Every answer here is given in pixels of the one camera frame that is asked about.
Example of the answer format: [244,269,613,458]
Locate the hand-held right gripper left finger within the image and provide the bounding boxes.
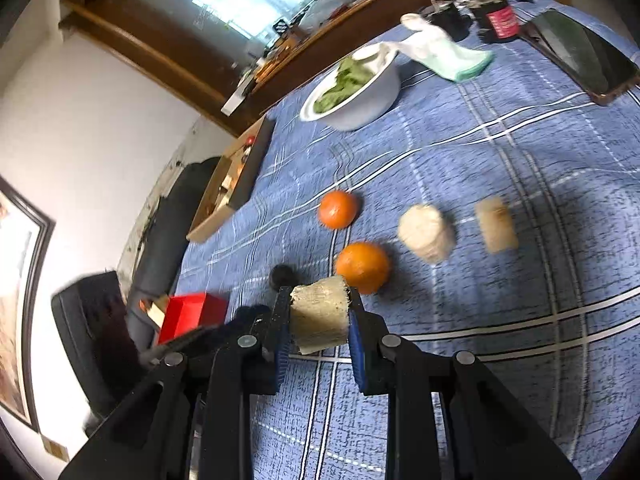
[59,285,293,480]

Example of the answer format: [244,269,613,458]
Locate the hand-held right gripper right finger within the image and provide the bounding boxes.
[347,287,583,480]

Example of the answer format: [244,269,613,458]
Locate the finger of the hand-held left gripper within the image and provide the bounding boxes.
[140,304,275,365]

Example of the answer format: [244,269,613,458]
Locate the red box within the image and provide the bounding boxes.
[146,292,230,346]

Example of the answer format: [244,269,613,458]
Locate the orange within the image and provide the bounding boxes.
[335,241,391,295]
[318,190,361,230]

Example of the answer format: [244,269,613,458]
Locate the dark brown fruit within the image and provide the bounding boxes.
[270,264,300,291]

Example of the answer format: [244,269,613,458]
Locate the black chair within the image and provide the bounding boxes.
[50,270,151,436]

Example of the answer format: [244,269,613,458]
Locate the black cushion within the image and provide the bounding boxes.
[120,156,223,311]

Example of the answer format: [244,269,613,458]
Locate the wooden tray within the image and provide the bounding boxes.
[186,115,277,245]

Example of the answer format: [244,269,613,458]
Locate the white bowl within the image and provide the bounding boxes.
[299,42,402,132]

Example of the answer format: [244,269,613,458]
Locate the green leafy vegetables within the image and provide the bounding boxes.
[313,56,376,113]

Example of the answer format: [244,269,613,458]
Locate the white and green cloth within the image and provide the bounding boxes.
[397,12,493,83]

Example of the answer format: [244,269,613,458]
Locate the wooden counter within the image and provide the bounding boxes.
[220,0,476,116]

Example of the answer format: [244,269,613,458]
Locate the black cup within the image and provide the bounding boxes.
[427,0,471,41]

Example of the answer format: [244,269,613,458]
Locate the black jar with red label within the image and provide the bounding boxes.
[480,0,521,43]

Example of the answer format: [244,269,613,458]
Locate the smartphone in brown case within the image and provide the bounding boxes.
[520,7,640,107]

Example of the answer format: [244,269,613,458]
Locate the framed wall picture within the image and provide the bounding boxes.
[0,175,56,433]

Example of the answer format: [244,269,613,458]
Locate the wooden window frame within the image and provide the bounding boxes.
[59,0,261,136]

